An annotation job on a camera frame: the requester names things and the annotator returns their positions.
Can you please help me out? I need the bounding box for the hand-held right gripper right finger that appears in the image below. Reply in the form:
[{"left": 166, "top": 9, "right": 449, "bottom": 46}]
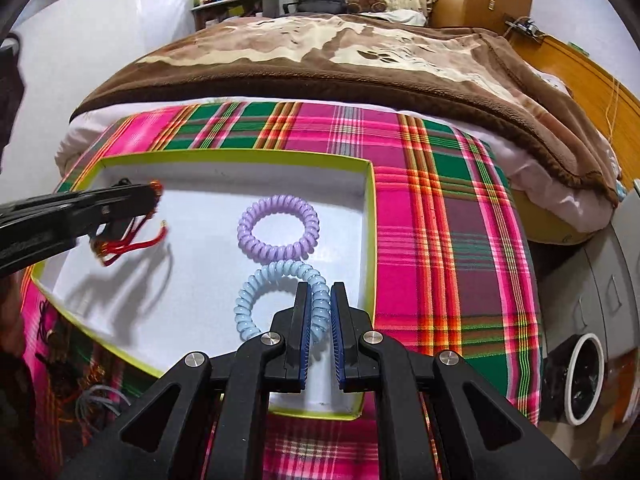
[{"left": 330, "top": 281, "right": 581, "bottom": 480}]

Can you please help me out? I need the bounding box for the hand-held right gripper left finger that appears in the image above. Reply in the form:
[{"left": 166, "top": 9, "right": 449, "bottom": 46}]
[{"left": 60, "top": 281, "right": 314, "bottom": 480}]

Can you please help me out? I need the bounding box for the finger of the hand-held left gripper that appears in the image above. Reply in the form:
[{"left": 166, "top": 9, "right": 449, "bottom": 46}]
[
  {"left": 90, "top": 217, "right": 135, "bottom": 248},
  {"left": 0, "top": 180, "right": 164, "bottom": 235}
]

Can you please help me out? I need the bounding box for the red braided cord bracelet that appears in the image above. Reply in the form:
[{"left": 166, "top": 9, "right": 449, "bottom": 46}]
[{"left": 89, "top": 179, "right": 172, "bottom": 268}]

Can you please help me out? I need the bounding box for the yellow-green cardboard box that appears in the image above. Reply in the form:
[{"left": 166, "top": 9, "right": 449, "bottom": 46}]
[{"left": 31, "top": 152, "right": 377, "bottom": 421}]

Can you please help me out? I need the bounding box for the pink green plaid cloth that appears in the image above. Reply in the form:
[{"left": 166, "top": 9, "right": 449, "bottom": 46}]
[{"left": 20, "top": 101, "right": 544, "bottom": 480}]

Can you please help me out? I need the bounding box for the cluttered side shelf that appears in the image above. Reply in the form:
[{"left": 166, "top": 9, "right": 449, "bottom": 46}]
[{"left": 190, "top": 0, "right": 281, "bottom": 31}]

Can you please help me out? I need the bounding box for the black white-rimmed trash bin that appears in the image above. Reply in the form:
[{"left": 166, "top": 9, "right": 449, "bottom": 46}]
[{"left": 542, "top": 332, "right": 606, "bottom": 427}]

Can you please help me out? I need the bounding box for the grey filing cabinet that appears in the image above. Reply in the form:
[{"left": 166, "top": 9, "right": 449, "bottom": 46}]
[{"left": 540, "top": 179, "right": 640, "bottom": 413}]

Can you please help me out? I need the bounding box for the bed with brown blanket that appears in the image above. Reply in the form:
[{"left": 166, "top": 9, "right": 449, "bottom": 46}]
[{"left": 70, "top": 12, "right": 621, "bottom": 207}]

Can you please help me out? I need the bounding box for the white pillow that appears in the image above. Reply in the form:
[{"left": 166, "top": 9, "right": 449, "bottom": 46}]
[{"left": 380, "top": 8, "right": 429, "bottom": 27}]

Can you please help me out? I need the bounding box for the wooden headboard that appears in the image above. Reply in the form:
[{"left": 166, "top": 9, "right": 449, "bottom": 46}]
[{"left": 505, "top": 32, "right": 640, "bottom": 182}]

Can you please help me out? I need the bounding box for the purple spiral hair tie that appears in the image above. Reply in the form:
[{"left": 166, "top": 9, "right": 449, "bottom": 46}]
[{"left": 237, "top": 195, "right": 320, "bottom": 261}]

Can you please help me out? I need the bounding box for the light blue spiral hair tie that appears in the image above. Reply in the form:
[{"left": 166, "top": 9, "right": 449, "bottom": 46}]
[{"left": 74, "top": 384, "right": 124, "bottom": 424}]

